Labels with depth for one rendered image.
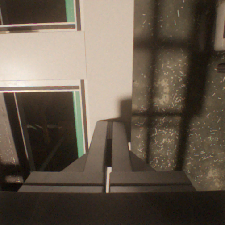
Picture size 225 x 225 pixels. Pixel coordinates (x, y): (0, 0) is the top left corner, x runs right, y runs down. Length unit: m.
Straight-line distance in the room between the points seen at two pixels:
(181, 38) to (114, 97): 1.05
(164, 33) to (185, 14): 0.17
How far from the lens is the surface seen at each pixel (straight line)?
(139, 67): 1.10
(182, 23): 1.19
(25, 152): 0.71
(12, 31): 0.24
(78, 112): 0.23
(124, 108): 0.15
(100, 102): 0.15
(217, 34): 1.20
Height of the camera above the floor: 1.08
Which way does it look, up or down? 73 degrees down
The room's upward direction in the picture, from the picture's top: 179 degrees counter-clockwise
